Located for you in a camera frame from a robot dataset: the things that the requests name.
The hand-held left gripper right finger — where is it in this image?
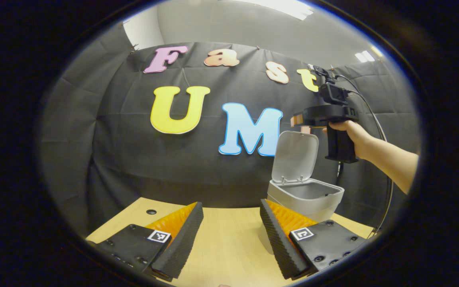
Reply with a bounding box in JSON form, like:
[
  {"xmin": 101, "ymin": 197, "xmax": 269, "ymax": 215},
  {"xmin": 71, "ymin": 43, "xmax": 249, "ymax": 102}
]
[{"xmin": 259, "ymin": 199, "xmax": 369, "ymax": 280}]

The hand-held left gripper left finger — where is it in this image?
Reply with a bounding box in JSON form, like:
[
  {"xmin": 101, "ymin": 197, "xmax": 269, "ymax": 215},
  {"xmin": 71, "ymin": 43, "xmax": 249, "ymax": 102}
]
[{"xmin": 88, "ymin": 202, "xmax": 205, "ymax": 281}]

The white desktop garbage bin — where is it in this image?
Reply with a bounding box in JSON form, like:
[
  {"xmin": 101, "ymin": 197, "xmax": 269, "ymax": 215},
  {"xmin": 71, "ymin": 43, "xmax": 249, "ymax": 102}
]
[{"xmin": 259, "ymin": 131, "xmax": 345, "ymax": 256}]

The wooden desktop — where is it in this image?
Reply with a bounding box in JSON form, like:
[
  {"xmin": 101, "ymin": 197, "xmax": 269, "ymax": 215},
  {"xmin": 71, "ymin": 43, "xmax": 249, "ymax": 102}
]
[{"xmin": 86, "ymin": 197, "xmax": 375, "ymax": 287}]

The small ceiling light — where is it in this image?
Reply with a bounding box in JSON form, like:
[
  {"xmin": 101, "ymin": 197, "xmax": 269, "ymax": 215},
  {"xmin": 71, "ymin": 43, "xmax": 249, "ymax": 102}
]
[{"xmin": 355, "ymin": 50, "xmax": 376, "ymax": 63}]

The black backdrop cloth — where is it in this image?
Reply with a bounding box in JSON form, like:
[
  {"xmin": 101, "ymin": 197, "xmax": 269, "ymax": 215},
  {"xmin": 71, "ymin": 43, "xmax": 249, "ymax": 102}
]
[{"xmin": 36, "ymin": 24, "xmax": 421, "ymax": 236}]

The long ceiling light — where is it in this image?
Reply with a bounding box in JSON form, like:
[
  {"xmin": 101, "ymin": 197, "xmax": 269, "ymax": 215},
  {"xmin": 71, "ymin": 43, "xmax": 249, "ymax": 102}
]
[{"xmin": 229, "ymin": 0, "xmax": 314, "ymax": 21}]

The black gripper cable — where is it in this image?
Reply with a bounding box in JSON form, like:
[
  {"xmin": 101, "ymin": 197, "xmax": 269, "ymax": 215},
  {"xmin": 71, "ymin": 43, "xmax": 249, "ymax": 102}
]
[{"xmin": 333, "ymin": 73, "xmax": 393, "ymax": 239}]

